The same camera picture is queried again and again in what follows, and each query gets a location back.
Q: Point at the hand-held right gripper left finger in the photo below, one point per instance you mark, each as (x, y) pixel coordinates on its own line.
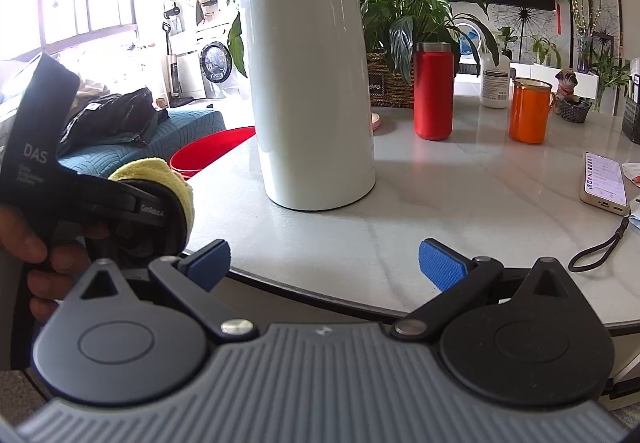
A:
(210, 263)

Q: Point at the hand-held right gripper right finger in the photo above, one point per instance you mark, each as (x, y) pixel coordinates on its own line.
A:
(442, 265)

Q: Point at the yellow cleaning cloth black trim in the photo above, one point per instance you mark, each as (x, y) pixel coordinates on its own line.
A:
(150, 170)

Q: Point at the white mug with black rim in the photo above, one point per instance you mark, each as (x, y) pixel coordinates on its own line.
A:
(310, 98)

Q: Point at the person's left hand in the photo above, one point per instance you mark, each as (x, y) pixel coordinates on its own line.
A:
(25, 233)

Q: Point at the black bag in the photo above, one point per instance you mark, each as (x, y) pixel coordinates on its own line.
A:
(110, 115)

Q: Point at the red plastic basin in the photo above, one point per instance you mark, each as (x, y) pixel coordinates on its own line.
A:
(210, 148)

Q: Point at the teal sofa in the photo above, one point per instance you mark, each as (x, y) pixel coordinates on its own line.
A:
(195, 123)

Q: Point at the yellow pink-edged round sponge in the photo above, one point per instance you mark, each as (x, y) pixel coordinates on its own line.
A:
(376, 121)

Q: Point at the upright floor washer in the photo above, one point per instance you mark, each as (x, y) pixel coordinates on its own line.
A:
(175, 73)

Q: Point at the orange mug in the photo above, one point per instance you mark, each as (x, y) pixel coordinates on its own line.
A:
(527, 115)

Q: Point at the red thermos bottle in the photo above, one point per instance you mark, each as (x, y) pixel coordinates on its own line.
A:
(432, 93)

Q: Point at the woven basket planter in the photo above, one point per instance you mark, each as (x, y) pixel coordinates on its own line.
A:
(390, 88)

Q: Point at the white plastic bottle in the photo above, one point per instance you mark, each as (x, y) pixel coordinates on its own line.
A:
(495, 83)

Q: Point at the white washing machine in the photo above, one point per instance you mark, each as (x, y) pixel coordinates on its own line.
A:
(217, 63)

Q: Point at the small dark wicker basket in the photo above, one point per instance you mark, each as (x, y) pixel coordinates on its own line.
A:
(574, 110)

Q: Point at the white low cabinet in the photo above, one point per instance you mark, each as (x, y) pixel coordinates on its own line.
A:
(540, 73)

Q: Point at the pug figurine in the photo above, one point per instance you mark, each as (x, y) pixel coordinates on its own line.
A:
(567, 80)

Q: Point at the white round fan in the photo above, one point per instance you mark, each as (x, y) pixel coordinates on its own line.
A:
(467, 43)

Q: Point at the small potted plant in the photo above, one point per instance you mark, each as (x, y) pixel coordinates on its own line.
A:
(545, 50)

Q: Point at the glass vase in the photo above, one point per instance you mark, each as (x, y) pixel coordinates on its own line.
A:
(584, 55)

